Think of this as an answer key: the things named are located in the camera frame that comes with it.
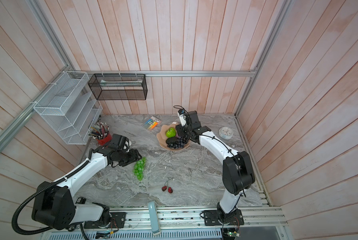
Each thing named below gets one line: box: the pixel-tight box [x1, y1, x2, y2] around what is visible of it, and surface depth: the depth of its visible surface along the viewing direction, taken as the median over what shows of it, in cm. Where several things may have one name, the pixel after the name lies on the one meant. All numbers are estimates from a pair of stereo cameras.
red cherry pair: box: [161, 179, 173, 194], surface depth 84 cm
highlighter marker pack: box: [144, 116, 162, 131], surface depth 116 cm
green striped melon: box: [165, 127, 177, 138], surface depth 103 cm
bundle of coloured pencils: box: [88, 121, 113, 145], surface depth 94 cm
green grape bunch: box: [133, 156, 147, 182], surface depth 87 cm
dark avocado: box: [166, 136, 178, 144], surface depth 101 cm
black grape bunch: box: [167, 135, 190, 149], surface depth 98 cm
